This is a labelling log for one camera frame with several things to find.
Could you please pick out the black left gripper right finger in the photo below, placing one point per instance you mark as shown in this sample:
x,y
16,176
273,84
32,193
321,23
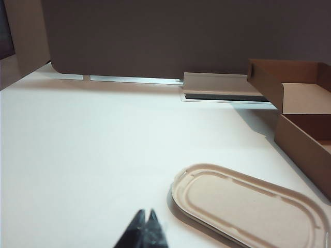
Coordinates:
x,y
155,232

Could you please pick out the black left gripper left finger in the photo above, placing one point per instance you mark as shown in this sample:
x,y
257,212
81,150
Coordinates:
x,y
134,232

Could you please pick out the beige pulp oval lid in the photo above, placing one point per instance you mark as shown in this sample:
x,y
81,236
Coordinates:
x,y
248,211

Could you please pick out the brown cardboard paper box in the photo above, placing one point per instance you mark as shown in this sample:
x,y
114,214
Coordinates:
x,y
297,98

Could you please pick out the grey fabric desk partition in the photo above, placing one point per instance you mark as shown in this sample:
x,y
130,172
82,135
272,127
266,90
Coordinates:
x,y
155,36

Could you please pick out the beige side partition panel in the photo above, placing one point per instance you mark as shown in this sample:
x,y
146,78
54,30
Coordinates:
x,y
28,38

